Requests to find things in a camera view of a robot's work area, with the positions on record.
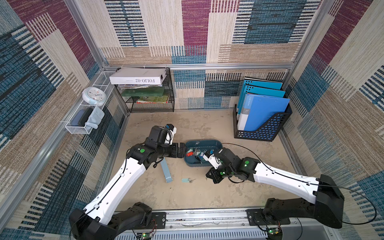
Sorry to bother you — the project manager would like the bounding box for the teal spiral notebook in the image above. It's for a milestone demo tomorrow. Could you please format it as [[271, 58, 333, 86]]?
[[243, 77, 283, 90], [237, 85, 286, 114]]

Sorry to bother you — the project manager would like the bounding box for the black wire shelf rack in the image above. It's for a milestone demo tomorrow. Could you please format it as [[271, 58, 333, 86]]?
[[116, 68, 175, 114]]

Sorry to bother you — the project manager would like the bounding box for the blue clip file folder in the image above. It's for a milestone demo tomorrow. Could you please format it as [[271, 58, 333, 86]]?
[[237, 94, 290, 132]]

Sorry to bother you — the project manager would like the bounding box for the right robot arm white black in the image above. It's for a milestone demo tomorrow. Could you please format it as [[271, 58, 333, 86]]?
[[203, 148, 345, 229]]

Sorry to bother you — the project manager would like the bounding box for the light blue rectangular case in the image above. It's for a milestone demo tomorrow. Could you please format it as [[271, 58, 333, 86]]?
[[160, 158, 173, 183]]

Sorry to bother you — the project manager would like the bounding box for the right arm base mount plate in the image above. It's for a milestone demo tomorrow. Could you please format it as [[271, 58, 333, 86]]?
[[246, 209, 291, 226]]

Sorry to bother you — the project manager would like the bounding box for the light blue cloth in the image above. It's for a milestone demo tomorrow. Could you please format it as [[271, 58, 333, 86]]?
[[85, 107, 105, 131]]

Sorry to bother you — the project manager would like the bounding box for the aluminium front rail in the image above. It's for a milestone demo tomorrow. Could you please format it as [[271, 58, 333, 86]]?
[[117, 207, 342, 240]]

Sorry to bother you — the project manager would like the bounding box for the teal spiral notebook back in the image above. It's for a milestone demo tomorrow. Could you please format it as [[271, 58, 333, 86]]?
[[243, 77, 283, 90]]

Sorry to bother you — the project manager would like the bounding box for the teal plastic storage box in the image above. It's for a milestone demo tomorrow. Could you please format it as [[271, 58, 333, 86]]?
[[184, 140, 223, 167]]

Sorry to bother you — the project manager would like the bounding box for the colourful magazine on shelf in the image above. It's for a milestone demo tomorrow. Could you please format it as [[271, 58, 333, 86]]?
[[137, 95, 169, 104]]

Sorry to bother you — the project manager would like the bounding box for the black mesh file holder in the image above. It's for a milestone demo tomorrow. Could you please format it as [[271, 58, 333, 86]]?
[[233, 104, 292, 142]]

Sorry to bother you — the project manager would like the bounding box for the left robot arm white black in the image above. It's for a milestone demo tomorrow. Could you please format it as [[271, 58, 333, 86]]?
[[69, 124, 186, 240]]

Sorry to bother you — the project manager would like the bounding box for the dark blue pouch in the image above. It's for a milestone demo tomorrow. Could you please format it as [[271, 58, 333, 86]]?
[[71, 108, 93, 127]]

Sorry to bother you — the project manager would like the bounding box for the white folio box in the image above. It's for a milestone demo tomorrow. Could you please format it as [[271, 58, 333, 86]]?
[[110, 68, 167, 85]]

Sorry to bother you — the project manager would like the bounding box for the green book on shelf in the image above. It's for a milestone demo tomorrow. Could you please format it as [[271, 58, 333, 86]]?
[[121, 87, 165, 97]]

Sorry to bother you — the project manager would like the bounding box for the white wire wall basket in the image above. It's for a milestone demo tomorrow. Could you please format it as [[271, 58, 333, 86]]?
[[65, 71, 114, 135]]

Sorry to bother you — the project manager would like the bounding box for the key with teal tag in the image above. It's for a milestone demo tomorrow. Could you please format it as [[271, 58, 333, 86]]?
[[182, 178, 195, 183]]

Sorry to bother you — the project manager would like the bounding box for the teal spiral notebook front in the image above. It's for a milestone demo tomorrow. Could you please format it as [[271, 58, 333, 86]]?
[[237, 85, 286, 114]]

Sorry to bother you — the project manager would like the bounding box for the round white clock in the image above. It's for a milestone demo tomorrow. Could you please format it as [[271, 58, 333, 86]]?
[[82, 87, 107, 107]]

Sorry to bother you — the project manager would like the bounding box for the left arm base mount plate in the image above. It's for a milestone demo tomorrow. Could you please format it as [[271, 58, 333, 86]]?
[[148, 212, 167, 230]]

